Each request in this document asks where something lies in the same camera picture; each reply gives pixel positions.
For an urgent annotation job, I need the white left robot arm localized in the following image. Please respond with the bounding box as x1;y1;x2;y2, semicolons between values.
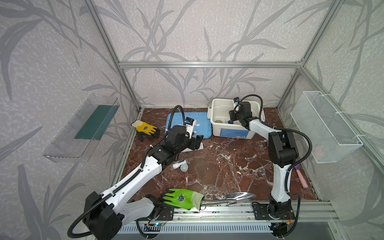
67;105;203;240

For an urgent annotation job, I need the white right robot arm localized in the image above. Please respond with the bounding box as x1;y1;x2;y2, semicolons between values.
229;94;313;220

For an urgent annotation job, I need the white plastic storage bin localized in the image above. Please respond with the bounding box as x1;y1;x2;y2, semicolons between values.
208;99;269;140

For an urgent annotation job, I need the blue plastic bin lid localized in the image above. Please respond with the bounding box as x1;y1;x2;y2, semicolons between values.
172;112;212;139

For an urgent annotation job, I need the yellow black work glove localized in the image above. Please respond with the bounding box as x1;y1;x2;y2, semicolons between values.
131;120;160;142

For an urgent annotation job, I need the green work glove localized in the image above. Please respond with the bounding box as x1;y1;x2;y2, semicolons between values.
160;189;204;210

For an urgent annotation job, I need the silver metal trowel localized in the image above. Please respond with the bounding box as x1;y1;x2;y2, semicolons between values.
201;192;256;207

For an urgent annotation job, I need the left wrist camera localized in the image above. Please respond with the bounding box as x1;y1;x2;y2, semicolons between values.
184;117;196;139

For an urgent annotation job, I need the white wire mesh basket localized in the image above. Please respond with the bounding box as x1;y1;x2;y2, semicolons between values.
291;91;363;164

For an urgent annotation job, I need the clear plastic wall shelf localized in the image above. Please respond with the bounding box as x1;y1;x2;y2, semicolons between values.
43;94;120;163

